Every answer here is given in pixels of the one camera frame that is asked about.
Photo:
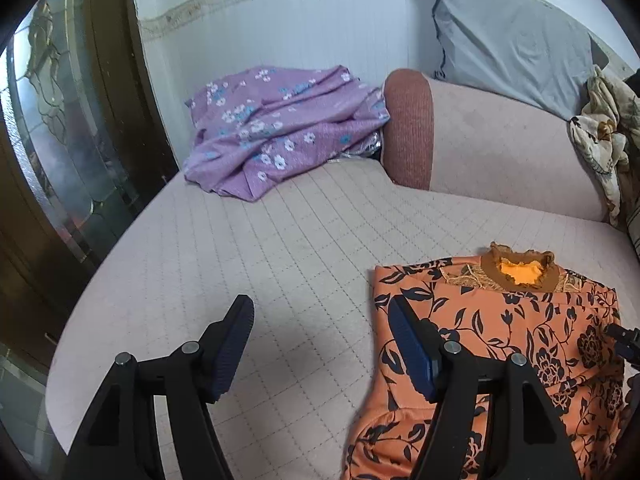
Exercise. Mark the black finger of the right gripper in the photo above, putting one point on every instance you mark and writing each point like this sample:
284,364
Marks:
627,343

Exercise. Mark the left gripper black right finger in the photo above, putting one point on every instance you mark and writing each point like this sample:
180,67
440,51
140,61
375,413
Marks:
499,405

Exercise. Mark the orange black floral garment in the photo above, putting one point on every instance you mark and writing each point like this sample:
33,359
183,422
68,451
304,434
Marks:
495,304

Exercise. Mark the cream floral crumpled cloth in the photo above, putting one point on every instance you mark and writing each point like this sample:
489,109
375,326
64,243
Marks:
606,134

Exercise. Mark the pink bolster with brown end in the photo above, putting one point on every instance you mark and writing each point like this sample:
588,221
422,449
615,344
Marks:
458,140

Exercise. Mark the dark wooden glass door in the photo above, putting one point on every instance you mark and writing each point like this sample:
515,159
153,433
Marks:
83,151

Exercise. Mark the grey pillow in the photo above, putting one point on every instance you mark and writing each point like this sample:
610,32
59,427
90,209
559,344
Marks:
525,50

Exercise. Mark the purple floral cloth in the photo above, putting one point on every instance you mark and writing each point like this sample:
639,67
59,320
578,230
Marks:
257,128

